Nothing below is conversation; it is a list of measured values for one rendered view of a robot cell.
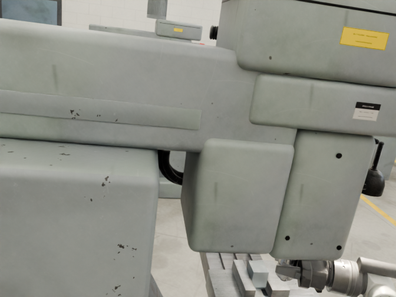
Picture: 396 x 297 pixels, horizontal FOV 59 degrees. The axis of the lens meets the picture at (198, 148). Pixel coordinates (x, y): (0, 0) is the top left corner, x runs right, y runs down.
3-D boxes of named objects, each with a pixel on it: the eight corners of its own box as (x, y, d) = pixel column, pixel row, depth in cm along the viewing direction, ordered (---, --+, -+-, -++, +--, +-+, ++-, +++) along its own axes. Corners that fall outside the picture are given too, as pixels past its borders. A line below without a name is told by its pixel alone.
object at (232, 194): (245, 205, 99) (261, 116, 91) (273, 258, 76) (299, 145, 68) (178, 201, 96) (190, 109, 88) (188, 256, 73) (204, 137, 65)
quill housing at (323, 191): (308, 221, 101) (335, 114, 91) (346, 266, 81) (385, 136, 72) (245, 218, 98) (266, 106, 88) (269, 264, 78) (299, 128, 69)
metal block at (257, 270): (259, 275, 117) (263, 260, 116) (266, 287, 112) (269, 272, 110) (244, 275, 116) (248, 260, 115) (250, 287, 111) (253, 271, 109)
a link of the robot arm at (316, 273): (300, 239, 96) (345, 248, 94) (293, 269, 99) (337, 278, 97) (304, 267, 84) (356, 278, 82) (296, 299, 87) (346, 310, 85)
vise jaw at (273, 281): (271, 269, 123) (273, 260, 122) (287, 300, 109) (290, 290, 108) (255, 269, 122) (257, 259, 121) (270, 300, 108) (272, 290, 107)
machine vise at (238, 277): (297, 285, 127) (304, 260, 124) (317, 317, 113) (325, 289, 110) (204, 286, 121) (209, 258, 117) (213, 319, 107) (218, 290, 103)
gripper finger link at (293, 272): (276, 262, 90) (301, 267, 89) (274, 272, 91) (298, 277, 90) (276, 266, 88) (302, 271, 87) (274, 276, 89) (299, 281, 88)
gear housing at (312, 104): (343, 113, 93) (353, 76, 90) (406, 140, 71) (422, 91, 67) (223, 101, 88) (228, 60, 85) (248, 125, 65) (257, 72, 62)
